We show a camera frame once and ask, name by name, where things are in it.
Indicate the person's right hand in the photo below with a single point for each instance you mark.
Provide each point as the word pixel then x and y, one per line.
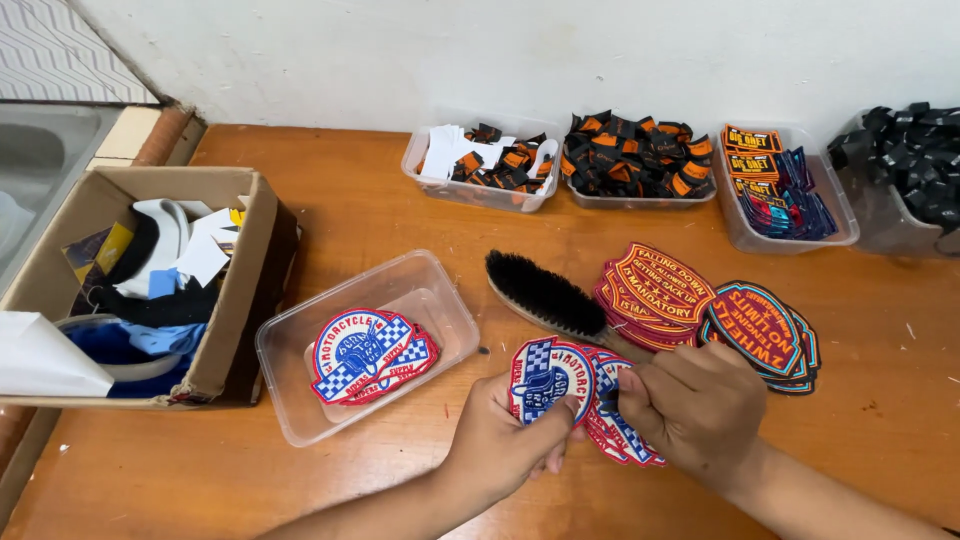
pixel 705 412

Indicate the person's left hand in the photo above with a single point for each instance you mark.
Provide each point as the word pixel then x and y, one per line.
pixel 495 442

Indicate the checkered round embroidered patch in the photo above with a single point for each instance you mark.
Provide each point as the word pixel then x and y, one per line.
pixel 420 356
pixel 626 435
pixel 600 439
pixel 551 375
pixel 356 352

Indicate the stack of purple embroidered patches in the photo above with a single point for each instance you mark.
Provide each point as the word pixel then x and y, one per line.
pixel 757 330

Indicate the stack of red embroidered patches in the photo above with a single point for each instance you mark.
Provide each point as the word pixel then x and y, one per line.
pixel 660 289

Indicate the wooden brush with black bristles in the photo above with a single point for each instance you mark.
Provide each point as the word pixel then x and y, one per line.
pixel 544 292

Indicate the clear plastic container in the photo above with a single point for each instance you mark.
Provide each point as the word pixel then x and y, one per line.
pixel 480 196
pixel 637 201
pixel 870 217
pixel 840 217
pixel 420 300

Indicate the pile of orange and blue labels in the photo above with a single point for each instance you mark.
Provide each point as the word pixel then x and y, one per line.
pixel 772 187

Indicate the heap of black, orange and white labels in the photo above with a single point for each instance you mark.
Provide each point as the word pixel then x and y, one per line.
pixel 495 161

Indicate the cardboard box with fabric scraps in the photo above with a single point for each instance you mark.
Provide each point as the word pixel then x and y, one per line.
pixel 225 300

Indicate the white paper sheet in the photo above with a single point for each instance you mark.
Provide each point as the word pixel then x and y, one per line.
pixel 45 360

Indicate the steel sink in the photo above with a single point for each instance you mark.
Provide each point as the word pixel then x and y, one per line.
pixel 37 172

